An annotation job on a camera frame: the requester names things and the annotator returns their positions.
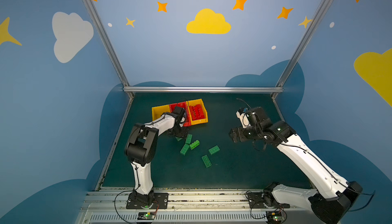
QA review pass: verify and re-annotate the right yellow plastic bin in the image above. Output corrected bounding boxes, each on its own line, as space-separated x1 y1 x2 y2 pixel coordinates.
187 99 208 126

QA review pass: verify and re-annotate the aluminium frame left post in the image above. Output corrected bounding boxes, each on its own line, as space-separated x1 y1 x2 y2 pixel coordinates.
71 0 135 99

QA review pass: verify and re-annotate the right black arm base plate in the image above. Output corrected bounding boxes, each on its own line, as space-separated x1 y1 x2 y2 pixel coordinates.
245 191 291 209

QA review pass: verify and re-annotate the aluminium frame post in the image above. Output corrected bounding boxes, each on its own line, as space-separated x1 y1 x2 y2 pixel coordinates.
271 0 344 100
71 0 135 99

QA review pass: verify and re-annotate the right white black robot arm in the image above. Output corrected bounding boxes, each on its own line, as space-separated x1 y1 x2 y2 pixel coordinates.
229 107 362 224

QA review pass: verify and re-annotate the left green circuit board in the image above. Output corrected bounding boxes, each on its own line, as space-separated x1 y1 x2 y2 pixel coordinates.
137 212 156 222

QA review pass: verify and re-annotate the red plastic bin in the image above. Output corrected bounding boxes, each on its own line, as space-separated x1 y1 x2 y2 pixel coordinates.
169 101 193 128

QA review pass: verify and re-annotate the left yellow plastic bin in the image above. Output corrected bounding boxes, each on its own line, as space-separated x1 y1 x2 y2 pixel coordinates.
152 105 171 121

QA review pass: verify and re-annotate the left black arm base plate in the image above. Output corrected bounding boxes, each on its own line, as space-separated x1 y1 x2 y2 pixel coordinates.
126 192 168 209

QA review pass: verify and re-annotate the right green circuit board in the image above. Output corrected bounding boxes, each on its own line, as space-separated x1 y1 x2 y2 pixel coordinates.
266 212 285 224

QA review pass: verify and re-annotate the aluminium frame back bar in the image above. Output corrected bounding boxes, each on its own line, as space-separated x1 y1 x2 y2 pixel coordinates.
123 86 284 93

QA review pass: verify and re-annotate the red lego brick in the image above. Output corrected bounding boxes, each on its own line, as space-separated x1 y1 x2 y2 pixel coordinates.
189 104 205 121

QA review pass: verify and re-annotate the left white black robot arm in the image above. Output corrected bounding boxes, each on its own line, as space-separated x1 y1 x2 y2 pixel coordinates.
125 106 188 209

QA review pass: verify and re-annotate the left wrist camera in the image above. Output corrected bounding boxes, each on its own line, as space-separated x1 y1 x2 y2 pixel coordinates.
179 114 187 125

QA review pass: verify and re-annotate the green circuit board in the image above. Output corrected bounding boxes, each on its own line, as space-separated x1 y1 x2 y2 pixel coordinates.
266 212 285 224
137 212 156 222

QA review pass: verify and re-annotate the yellow plastic bin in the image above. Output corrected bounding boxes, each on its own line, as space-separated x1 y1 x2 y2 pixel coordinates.
187 99 208 126
152 105 171 121

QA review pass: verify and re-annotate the aluminium frame right post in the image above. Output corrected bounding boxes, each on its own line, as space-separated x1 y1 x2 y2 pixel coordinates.
271 0 344 100

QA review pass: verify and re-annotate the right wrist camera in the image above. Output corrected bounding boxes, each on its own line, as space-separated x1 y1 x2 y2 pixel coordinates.
236 107 250 128

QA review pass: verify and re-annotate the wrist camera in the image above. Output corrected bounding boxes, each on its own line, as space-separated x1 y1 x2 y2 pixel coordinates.
179 114 187 125
236 107 250 128

